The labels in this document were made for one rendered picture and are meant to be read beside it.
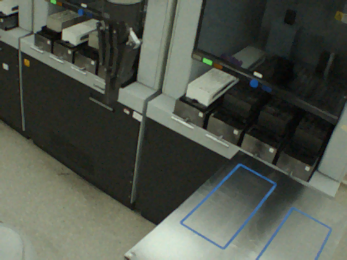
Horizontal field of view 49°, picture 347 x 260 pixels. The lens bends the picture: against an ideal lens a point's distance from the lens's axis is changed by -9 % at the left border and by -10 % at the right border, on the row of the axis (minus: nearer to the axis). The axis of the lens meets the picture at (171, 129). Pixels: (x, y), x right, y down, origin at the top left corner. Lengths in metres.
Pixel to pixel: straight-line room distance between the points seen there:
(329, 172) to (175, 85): 0.72
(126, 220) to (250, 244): 1.17
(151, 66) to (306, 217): 0.92
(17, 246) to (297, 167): 1.02
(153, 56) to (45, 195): 1.02
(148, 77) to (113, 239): 0.83
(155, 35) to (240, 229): 0.89
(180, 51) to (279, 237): 0.85
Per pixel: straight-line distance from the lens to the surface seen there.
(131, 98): 1.77
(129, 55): 0.81
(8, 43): 2.34
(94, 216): 2.19
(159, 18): 1.66
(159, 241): 1.07
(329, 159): 1.56
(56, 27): 2.09
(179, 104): 1.63
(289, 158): 1.50
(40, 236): 2.11
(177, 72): 1.69
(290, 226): 1.22
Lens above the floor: 1.65
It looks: 35 degrees down
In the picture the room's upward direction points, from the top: 11 degrees clockwise
